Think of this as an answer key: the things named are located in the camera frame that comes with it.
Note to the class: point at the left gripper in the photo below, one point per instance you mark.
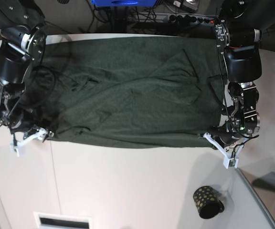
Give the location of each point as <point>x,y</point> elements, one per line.
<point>227,140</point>

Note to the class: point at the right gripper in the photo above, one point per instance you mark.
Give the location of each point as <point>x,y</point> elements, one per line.
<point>31,130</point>

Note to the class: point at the dark green t-shirt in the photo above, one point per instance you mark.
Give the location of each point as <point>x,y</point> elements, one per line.
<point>134,92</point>

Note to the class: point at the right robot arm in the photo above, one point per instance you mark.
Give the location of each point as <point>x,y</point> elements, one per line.
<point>23,39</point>

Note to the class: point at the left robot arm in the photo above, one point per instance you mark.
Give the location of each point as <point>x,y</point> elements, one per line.
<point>239,30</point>

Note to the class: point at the black mug with gold dots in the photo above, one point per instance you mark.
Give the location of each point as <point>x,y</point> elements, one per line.
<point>207,202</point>

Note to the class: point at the grey tray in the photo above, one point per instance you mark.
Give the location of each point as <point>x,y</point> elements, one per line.
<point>263,184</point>

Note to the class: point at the white slotted plate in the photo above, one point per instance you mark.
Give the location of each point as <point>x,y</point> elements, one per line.
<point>58,221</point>

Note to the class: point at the white power strip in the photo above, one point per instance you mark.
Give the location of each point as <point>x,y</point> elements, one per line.
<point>190,19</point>

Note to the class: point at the blue box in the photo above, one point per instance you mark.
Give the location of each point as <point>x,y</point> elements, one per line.
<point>115,3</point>

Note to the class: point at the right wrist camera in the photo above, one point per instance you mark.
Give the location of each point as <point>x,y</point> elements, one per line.
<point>17,150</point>

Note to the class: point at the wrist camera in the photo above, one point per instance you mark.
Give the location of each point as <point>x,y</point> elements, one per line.
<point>17,150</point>
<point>230,162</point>

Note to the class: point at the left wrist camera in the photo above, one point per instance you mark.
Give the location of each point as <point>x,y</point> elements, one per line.
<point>230,162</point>

